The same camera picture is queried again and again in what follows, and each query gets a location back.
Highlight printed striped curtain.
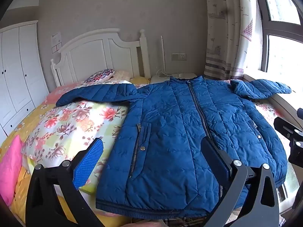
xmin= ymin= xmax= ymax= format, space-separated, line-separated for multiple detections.
xmin=204 ymin=0 xmax=257 ymax=81

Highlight blue puffer jacket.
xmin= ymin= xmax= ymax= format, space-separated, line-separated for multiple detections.
xmin=55 ymin=76 xmax=292 ymax=219

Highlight white wooden headboard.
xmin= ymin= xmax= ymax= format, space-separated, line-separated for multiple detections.
xmin=50 ymin=28 xmax=151 ymax=87

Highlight floral quilt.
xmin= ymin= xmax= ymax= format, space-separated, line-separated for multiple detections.
xmin=21 ymin=79 xmax=288 ymax=218

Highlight patterned round cushion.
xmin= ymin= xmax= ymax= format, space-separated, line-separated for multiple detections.
xmin=84 ymin=69 xmax=116 ymax=83

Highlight person's plaid clothing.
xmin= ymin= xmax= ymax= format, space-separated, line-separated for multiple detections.
xmin=163 ymin=219 xmax=206 ymax=227

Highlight paper wall notice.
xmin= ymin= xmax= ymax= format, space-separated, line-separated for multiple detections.
xmin=51 ymin=32 xmax=62 ymax=45

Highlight peach pillow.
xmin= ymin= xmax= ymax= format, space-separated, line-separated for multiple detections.
xmin=111 ymin=70 xmax=132 ymax=81

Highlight white wardrobe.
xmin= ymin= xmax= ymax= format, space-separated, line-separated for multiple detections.
xmin=0 ymin=20 xmax=50 ymax=145

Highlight dark framed window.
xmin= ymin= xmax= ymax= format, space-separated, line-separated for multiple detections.
xmin=253 ymin=0 xmax=303 ymax=93

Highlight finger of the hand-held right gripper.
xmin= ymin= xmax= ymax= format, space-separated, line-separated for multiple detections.
xmin=274 ymin=117 xmax=303 ymax=136
xmin=287 ymin=139 xmax=303 ymax=167

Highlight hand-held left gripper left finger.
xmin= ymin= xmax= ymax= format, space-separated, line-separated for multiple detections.
xmin=25 ymin=137 xmax=105 ymax=227

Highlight yellow patterned bed sheet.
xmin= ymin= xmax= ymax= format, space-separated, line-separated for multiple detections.
xmin=0 ymin=83 xmax=95 ymax=227

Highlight pink cloth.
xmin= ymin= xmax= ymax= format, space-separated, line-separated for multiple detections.
xmin=0 ymin=135 xmax=25 ymax=206

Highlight white nightstand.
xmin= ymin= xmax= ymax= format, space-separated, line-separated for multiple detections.
xmin=150 ymin=73 xmax=197 ymax=84

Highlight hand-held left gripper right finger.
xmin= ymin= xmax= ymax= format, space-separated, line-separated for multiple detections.
xmin=200 ymin=137 xmax=280 ymax=227

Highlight white slim lamp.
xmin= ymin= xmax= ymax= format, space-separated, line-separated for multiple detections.
xmin=158 ymin=35 xmax=167 ymax=78

